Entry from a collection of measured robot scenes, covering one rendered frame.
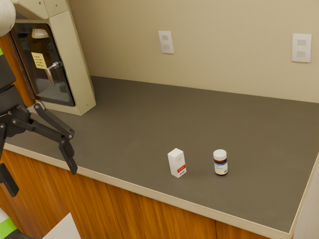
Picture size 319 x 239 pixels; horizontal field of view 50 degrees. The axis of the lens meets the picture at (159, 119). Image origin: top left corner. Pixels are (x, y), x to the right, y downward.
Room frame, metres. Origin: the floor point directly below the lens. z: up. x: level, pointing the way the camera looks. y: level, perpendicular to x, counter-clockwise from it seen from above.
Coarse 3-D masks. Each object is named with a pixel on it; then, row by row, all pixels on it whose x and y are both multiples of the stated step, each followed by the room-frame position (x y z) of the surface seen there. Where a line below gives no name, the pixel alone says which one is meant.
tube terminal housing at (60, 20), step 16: (48, 0) 1.48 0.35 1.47; (64, 0) 1.54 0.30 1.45; (48, 16) 1.46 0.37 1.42; (64, 16) 1.52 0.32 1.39; (64, 32) 1.50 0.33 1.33; (64, 48) 1.48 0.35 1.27; (80, 48) 1.60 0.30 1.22; (64, 64) 1.46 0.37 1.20; (80, 64) 1.53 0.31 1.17; (80, 80) 1.51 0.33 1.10; (80, 96) 1.48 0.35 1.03; (80, 112) 1.46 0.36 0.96
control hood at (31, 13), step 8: (16, 0) 1.38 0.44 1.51; (24, 0) 1.39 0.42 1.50; (32, 0) 1.42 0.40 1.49; (40, 0) 1.45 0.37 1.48; (16, 8) 1.43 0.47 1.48; (24, 8) 1.40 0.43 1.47; (32, 8) 1.41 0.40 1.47; (40, 8) 1.44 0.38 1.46; (24, 16) 1.48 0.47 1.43; (32, 16) 1.45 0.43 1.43; (40, 16) 1.43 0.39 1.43
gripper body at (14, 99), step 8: (16, 88) 0.63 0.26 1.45; (0, 96) 0.59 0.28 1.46; (8, 96) 0.60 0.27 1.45; (16, 96) 0.61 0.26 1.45; (0, 104) 0.58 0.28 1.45; (8, 104) 0.59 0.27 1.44; (16, 104) 0.60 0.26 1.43; (24, 104) 0.62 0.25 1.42; (0, 112) 0.58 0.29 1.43; (8, 112) 0.60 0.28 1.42; (16, 112) 0.60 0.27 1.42; (24, 112) 0.60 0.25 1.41; (0, 120) 0.60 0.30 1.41; (8, 120) 0.60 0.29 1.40; (24, 120) 0.60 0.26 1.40; (8, 128) 0.60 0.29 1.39; (16, 128) 0.60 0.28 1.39; (8, 136) 0.60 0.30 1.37
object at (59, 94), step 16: (16, 32) 1.60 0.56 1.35; (32, 32) 1.53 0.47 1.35; (48, 32) 1.46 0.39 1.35; (16, 48) 1.63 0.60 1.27; (32, 48) 1.55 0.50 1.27; (48, 48) 1.48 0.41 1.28; (32, 64) 1.58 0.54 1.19; (48, 64) 1.51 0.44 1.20; (32, 80) 1.61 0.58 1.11; (48, 80) 1.53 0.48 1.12; (64, 80) 1.46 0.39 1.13; (48, 96) 1.56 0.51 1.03; (64, 96) 1.49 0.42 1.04
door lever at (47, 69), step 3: (51, 66) 1.46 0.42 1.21; (54, 66) 1.47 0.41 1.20; (45, 69) 1.44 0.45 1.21; (48, 69) 1.44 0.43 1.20; (48, 72) 1.44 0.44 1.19; (48, 75) 1.44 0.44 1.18; (51, 75) 1.45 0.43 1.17; (48, 78) 1.44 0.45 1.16; (51, 78) 1.44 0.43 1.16; (51, 81) 1.44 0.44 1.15; (51, 84) 1.44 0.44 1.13; (54, 84) 1.45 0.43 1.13
